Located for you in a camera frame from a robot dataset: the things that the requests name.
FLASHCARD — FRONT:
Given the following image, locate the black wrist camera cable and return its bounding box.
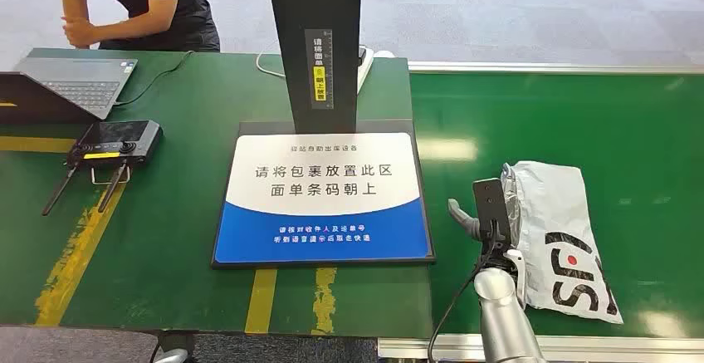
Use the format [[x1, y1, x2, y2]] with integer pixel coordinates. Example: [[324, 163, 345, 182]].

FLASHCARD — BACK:
[[426, 223, 505, 363]]

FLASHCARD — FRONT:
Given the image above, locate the person's left hand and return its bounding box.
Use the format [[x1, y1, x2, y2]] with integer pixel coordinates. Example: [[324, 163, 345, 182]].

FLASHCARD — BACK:
[[61, 16, 101, 50]]

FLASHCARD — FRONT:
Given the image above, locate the aluminium conveyor rail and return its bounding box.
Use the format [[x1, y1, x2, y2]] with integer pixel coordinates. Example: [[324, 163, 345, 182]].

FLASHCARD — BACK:
[[378, 334, 704, 363], [408, 61, 704, 76]]

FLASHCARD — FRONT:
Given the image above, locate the white power strip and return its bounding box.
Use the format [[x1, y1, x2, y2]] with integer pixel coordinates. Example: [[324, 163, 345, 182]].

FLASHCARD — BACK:
[[356, 45, 377, 96]]

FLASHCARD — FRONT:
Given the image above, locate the white plastic mailer package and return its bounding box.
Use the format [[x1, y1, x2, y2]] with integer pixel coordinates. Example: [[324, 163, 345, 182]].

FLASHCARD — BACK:
[[500, 160, 625, 326]]

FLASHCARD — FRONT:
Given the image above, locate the grey laptop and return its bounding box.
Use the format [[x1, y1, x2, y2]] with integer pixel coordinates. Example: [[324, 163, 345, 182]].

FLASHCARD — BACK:
[[0, 56, 139, 126]]

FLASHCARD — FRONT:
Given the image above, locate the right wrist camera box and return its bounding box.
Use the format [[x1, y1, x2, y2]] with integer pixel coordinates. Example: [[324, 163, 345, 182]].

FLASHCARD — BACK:
[[472, 178, 514, 242]]

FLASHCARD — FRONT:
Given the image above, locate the black remote controller with antennas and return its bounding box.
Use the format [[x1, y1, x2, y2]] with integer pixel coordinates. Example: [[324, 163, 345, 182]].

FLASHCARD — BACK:
[[41, 120, 164, 218]]

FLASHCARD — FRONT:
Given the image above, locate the black laptop cable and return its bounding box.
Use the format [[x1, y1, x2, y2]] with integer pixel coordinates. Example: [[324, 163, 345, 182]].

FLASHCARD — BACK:
[[112, 50, 194, 107]]

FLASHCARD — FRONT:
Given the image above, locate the green conveyor belt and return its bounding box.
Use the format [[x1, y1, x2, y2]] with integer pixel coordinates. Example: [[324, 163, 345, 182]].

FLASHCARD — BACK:
[[409, 71, 704, 341]]

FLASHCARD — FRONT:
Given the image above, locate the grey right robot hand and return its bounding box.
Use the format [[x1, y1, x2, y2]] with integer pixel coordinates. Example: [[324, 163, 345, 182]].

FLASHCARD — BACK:
[[447, 173, 524, 256]]

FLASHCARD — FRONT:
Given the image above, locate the white cable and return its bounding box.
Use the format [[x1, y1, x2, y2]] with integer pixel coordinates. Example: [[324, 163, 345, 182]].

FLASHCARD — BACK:
[[255, 52, 287, 80]]

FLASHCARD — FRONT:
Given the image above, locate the black yellow ruler sticker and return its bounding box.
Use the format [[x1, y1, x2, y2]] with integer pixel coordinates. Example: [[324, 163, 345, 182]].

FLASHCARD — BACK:
[[305, 28, 335, 110]]

